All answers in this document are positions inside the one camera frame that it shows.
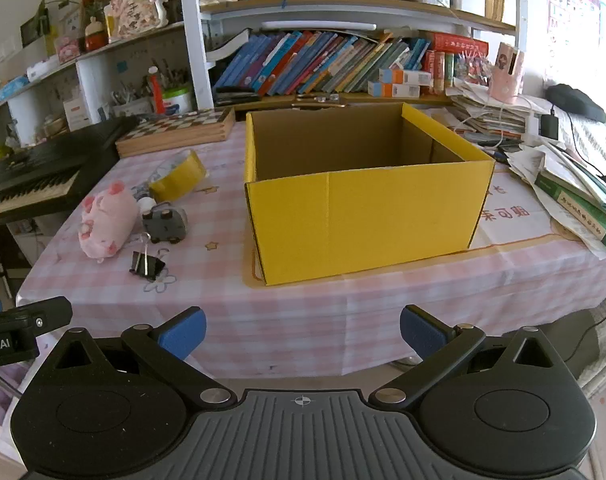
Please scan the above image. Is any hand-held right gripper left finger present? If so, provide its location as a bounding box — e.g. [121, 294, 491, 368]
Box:
[35, 306, 238, 413]

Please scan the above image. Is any white bookshelf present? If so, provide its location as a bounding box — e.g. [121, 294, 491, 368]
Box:
[0, 0, 529, 126]

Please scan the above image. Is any red white glue tube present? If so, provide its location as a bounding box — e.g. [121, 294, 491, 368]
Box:
[148, 67, 165, 115]

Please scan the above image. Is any black electronic keyboard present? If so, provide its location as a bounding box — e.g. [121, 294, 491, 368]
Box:
[0, 116, 138, 226]

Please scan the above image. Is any black rounded case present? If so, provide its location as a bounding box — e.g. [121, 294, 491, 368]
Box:
[546, 84, 606, 123]

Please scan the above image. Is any dark brown case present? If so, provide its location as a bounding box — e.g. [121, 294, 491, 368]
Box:
[290, 92, 353, 110]

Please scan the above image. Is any black binder clip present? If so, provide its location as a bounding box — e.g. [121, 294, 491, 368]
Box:
[129, 234, 168, 282]

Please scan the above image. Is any white knitted blanket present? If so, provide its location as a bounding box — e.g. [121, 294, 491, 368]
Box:
[580, 290, 606, 401]

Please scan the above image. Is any black cable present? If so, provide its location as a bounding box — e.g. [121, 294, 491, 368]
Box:
[548, 104, 606, 183]

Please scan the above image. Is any pink pig plush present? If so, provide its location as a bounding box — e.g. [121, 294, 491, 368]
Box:
[79, 182, 141, 263]

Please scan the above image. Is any green book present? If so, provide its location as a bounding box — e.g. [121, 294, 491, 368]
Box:
[533, 170, 606, 255]

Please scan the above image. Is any pile of loose papers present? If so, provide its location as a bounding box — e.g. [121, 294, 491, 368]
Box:
[503, 110, 606, 261]

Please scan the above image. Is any yellow tape roll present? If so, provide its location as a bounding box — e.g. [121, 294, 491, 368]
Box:
[147, 149, 208, 204]

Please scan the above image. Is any stack of papers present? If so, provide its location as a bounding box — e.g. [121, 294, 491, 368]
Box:
[448, 85, 534, 146]

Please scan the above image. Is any white lamp bar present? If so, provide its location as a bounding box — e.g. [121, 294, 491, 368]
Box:
[260, 21, 379, 31]

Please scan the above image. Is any row of colourful books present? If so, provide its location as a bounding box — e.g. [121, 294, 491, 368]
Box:
[214, 30, 431, 97]

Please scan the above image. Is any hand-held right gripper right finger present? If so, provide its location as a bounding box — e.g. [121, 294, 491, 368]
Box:
[368, 304, 576, 411]

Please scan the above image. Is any red book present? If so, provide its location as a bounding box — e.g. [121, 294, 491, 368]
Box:
[423, 31, 489, 56]

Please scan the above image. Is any white box red label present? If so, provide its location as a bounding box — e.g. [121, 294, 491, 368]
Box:
[63, 97, 91, 131]

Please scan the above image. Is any orange white small box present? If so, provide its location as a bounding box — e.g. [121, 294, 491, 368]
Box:
[368, 81, 421, 99]
[380, 67, 431, 86]

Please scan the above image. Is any green lid white jar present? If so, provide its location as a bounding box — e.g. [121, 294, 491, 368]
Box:
[162, 86, 194, 116]

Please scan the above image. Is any pink paper holder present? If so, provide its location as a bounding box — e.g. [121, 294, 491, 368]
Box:
[488, 42, 526, 104]

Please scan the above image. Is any black stapler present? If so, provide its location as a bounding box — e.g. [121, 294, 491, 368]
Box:
[214, 86, 261, 107]

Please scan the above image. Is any red white doll figurine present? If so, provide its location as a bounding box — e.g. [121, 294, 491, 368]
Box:
[83, 16, 108, 52]

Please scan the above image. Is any purple patterned bag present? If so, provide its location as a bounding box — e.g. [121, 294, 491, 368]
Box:
[0, 360, 34, 421]

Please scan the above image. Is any wooden chessboard box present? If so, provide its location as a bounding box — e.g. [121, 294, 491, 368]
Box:
[115, 107, 236, 158]

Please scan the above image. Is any yellow cardboard box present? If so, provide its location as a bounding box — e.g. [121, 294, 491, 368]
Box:
[244, 102, 496, 287]

